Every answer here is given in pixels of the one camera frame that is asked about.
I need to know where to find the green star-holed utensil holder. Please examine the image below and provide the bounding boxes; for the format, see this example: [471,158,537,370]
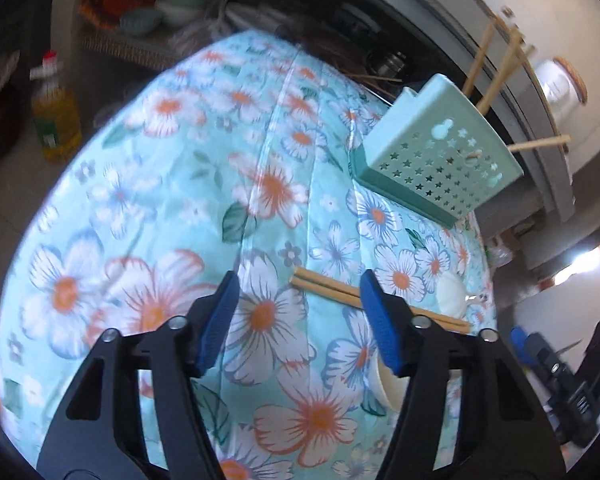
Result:
[350,74,525,228]

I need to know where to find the white bowl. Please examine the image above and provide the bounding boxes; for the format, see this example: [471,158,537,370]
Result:
[155,0,206,28]

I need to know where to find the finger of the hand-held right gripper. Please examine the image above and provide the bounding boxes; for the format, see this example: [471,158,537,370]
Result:
[511,327,563,378]

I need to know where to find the teal bowl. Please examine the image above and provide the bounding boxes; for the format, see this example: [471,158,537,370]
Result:
[119,7,163,37]

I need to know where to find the woven round lid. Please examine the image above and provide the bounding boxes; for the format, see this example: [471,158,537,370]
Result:
[555,56,588,106]

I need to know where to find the red snack packets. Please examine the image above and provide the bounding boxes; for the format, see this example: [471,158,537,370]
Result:
[80,0,136,28]

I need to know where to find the bag with brown contents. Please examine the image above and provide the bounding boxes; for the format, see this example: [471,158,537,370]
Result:
[170,25,221,53]

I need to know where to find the wicker tray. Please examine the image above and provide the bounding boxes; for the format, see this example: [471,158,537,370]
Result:
[77,25,191,68]

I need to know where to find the bundle of wooden sticks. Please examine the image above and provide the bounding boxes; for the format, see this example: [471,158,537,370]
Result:
[347,72,398,98]

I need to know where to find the green bowl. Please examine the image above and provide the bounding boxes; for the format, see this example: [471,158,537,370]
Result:
[160,0,216,11]

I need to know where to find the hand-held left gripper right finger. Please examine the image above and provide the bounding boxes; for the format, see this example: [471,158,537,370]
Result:
[359,270,566,480]

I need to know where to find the floral light blue blanket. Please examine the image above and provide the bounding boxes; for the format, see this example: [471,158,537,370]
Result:
[0,30,496,480]

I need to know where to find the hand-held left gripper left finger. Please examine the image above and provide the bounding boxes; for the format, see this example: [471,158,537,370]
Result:
[37,271,241,480]

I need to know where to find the cooking oil bottle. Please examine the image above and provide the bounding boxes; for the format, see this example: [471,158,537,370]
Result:
[30,50,83,163]

